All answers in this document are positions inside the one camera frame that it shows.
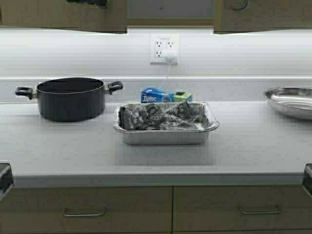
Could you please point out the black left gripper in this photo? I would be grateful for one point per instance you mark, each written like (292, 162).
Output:
(98, 3)

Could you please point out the aluminium foil tray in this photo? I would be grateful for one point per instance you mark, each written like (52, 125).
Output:
(174, 137)

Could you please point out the grey patterned cloth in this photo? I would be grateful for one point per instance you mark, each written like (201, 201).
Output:
(162, 117)

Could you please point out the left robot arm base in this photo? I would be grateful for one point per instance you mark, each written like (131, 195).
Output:
(6, 179)

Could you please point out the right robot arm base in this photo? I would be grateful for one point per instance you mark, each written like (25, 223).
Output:
(307, 179)

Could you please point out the upper wooden cabinet door middle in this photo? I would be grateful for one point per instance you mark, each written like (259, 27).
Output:
(59, 14)

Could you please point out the wooden cabinet door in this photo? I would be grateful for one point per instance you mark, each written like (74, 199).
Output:
(59, 14)
(262, 15)

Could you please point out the black cooking pot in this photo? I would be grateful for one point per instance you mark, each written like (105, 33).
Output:
(70, 99)

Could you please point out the upper wooden cabinet door right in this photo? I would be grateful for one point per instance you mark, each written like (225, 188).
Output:
(262, 15)

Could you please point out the white plug adapter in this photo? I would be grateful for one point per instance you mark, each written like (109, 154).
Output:
(171, 59)

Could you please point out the blue Ziploc bag box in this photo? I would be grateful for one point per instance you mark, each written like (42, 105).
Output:
(154, 95)

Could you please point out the lower wooden drawer left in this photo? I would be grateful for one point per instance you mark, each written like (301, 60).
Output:
(128, 210)

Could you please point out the wooden drawer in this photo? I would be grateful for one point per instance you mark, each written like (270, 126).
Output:
(215, 208)
(128, 210)

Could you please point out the stainless steel bowl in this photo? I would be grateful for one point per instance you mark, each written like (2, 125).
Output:
(295, 102)

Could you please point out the lower wooden drawer right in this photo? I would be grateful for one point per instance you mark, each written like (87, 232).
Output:
(215, 208)

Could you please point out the white wall outlet plate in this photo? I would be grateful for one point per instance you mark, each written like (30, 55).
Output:
(163, 45)

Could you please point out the metal cabinet handle right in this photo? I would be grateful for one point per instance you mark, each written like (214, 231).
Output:
(241, 7)

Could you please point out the metal drawer handle left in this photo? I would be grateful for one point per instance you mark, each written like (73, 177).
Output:
(84, 213)

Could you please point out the metal drawer handle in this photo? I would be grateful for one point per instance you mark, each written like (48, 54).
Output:
(84, 213)
(275, 211)

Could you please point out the metal drawer handle right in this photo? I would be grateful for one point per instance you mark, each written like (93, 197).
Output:
(275, 211)

